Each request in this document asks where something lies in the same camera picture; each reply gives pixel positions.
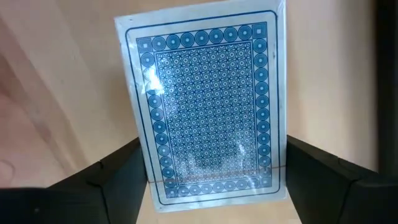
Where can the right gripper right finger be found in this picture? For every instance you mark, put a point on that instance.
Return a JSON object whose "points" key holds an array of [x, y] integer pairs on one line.
{"points": [[342, 199]]}

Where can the blue playing card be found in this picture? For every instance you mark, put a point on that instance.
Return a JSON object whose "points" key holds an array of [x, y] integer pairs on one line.
{"points": [[205, 109]]}

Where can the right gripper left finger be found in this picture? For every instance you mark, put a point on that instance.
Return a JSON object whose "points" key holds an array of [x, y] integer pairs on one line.
{"points": [[77, 202]]}

